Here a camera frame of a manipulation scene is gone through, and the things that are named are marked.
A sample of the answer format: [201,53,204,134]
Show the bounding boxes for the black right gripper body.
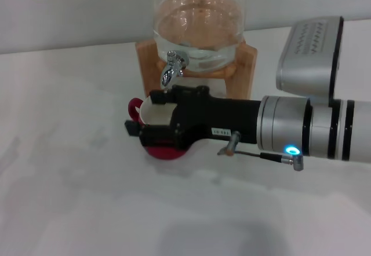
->
[169,85,262,152]

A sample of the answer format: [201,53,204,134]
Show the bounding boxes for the red ceramic cup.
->
[128,94,192,160]

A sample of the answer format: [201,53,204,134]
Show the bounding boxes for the chrome faucet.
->
[159,50,190,89]

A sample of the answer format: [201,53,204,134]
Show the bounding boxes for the wooden dispenser stand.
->
[134,39,259,100]

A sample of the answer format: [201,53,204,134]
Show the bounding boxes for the glass water dispenser jar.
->
[151,0,247,74]

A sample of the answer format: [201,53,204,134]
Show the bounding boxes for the grey gripper cable with plugs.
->
[217,131,305,172]

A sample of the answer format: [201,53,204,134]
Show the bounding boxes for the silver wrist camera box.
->
[274,16,345,108]

